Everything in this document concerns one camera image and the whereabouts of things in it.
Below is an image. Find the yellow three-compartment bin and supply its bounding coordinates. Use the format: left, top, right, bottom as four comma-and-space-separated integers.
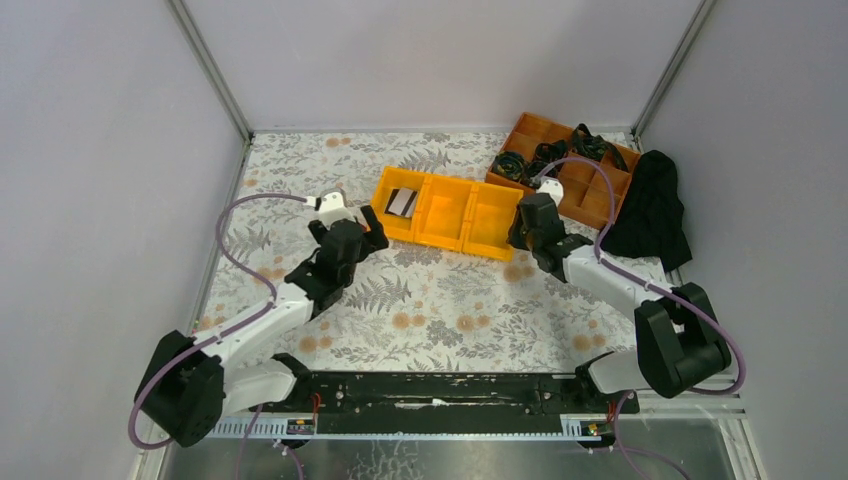
371, 167, 524, 262

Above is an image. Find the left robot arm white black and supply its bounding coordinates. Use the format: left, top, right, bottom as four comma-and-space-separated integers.
128, 202, 389, 450

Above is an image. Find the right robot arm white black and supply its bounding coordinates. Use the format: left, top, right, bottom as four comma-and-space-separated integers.
508, 193, 732, 412

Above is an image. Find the black white striped card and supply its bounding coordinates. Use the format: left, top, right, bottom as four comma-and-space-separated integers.
384, 188, 419, 219

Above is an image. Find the orange wooden divider tray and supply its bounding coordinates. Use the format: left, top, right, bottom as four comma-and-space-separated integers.
485, 112, 641, 229

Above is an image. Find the floral table mat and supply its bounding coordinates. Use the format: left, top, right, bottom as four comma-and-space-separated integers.
195, 132, 635, 372

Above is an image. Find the black cloth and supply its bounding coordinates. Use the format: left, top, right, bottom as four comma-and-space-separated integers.
601, 150, 692, 272

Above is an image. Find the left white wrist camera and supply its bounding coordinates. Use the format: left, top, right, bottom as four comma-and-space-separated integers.
315, 189, 355, 225

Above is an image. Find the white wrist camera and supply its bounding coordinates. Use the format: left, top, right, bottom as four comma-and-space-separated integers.
536, 176, 564, 206
315, 189, 355, 225

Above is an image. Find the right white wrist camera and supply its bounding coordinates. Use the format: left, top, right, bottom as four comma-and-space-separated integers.
536, 176, 564, 206

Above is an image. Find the rolled black strap left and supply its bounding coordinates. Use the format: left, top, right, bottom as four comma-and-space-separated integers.
492, 150, 529, 183

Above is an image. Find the rolled black strap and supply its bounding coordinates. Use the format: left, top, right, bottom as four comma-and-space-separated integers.
492, 150, 529, 183
527, 140, 570, 188

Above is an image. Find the rolled black strap middle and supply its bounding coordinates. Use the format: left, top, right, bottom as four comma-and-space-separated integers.
527, 140, 570, 188

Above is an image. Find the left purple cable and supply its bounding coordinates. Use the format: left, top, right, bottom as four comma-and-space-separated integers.
127, 192, 321, 452

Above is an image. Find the purple cable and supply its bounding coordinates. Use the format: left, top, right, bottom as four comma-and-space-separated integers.
127, 192, 321, 452
529, 156, 749, 397

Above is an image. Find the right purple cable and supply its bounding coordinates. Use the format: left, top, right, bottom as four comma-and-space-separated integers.
529, 156, 749, 397

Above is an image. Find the loose black strap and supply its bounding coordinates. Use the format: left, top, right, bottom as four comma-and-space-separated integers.
570, 123, 631, 174

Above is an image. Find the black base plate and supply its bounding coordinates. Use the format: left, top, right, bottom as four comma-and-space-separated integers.
262, 354, 640, 420

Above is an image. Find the aluminium slotted rail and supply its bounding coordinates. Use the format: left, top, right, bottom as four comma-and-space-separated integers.
206, 410, 613, 444

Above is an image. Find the left aluminium corner post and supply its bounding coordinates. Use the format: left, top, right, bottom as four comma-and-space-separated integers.
165, 0, 253, 143

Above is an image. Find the aluminium corner post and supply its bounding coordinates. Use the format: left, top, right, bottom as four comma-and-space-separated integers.
165, 0, 253, 143
631, 0, 718, 142

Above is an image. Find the right aluminium corner post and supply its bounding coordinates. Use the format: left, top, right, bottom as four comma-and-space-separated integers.
631, 0, 718, 142

